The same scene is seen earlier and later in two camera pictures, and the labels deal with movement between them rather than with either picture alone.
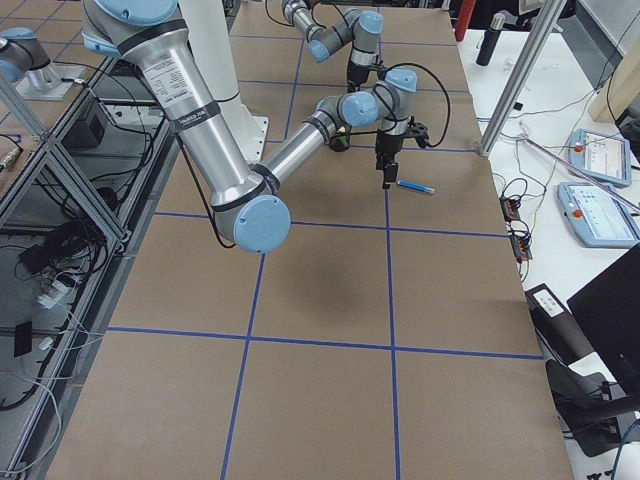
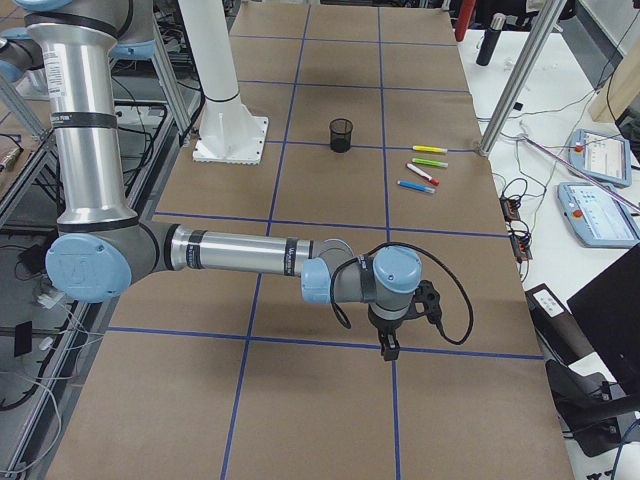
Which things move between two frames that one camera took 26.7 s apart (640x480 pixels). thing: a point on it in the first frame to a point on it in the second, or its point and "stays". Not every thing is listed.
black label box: x=558 y=334 stays
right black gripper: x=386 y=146 to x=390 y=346
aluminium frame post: x=544 y=25 stays
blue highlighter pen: x=416 y=186 stays
